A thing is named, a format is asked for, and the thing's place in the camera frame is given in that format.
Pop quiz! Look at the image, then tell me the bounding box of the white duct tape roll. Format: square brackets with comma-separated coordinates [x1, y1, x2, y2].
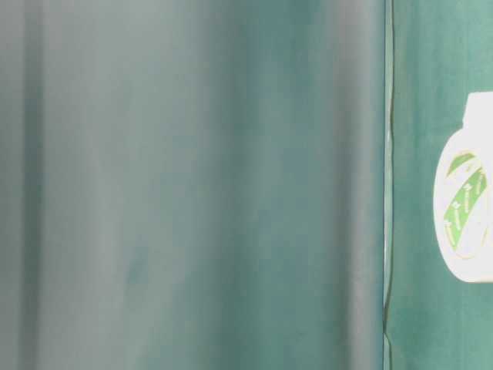
[433, 92, 492, 283]

